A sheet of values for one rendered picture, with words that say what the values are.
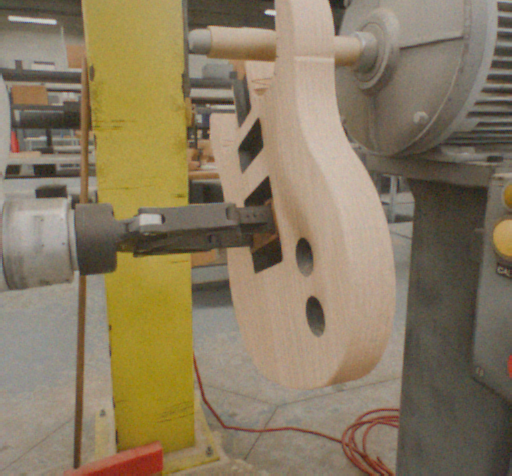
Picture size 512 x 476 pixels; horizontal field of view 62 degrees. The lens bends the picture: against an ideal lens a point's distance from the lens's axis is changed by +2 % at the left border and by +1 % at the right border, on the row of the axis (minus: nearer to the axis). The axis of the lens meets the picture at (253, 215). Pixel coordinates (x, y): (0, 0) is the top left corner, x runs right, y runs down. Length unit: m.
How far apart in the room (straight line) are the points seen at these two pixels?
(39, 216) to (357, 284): 0.29
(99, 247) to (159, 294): 1.02
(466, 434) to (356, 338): 0.44
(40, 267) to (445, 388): 0.61
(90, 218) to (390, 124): 0.36
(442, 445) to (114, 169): 1.06
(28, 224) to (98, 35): 0.98
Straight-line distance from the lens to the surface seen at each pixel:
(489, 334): 0.45
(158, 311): 1.48
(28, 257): 0.44
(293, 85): 0.43
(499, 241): 0.42
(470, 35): 0.50
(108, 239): 0.44
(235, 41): 0.49
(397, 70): 0.55
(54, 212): 0.45
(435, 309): 0.76
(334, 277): 0.37
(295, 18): 0.44
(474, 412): 0.76
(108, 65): 1.36
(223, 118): 0.71
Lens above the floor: 1.16
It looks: 12 degrees down
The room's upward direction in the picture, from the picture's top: straight up
